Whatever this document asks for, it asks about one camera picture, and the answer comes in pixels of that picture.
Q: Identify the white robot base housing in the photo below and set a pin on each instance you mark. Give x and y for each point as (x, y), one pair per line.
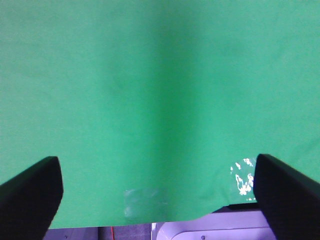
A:
(238, 225)

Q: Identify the clear tape patch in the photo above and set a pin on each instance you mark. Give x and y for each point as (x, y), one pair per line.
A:
(241, 181)
(145, 205)

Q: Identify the clear tape patch centre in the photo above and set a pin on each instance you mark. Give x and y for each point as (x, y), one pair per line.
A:
(241, 181)

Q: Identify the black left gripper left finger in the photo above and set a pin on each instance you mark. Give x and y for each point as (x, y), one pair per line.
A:
(30, 200)

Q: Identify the clear tape patch left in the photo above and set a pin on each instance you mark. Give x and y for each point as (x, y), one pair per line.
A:
(145, 205)

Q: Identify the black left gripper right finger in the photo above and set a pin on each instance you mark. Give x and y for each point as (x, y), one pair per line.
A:
(288, 199)

